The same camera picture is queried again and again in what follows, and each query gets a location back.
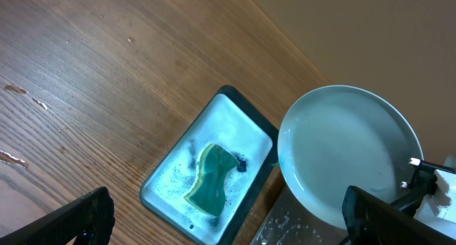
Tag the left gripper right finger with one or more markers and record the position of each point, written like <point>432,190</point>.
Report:
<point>369,220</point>

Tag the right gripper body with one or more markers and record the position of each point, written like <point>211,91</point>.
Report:
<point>421,183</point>

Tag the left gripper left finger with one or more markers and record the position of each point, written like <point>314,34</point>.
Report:
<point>86,220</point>

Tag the white plate top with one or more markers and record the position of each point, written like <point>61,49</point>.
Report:
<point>339,136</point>

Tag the green and yellow sponge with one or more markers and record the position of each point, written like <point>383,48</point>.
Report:
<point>208,194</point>

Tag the dark rectangular sponge tray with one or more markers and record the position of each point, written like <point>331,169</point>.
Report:
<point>231,122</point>

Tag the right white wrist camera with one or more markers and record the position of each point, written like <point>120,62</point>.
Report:
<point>437,209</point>

